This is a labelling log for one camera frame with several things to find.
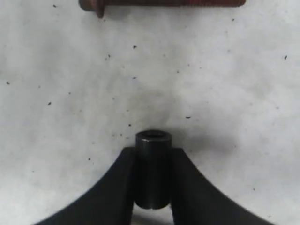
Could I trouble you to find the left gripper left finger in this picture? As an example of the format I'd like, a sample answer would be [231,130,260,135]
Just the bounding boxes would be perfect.
[35,147,137,225]

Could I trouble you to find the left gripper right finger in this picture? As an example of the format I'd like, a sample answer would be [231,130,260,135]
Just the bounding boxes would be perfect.
[169,147,275,225]

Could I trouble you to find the dark brown flanged bolt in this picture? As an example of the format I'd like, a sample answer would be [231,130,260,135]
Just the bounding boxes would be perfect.
[79,0,247,19]

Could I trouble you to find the black cylindrical metal sleeve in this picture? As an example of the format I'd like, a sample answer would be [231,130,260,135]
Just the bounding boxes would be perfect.
[135,129,172,210]

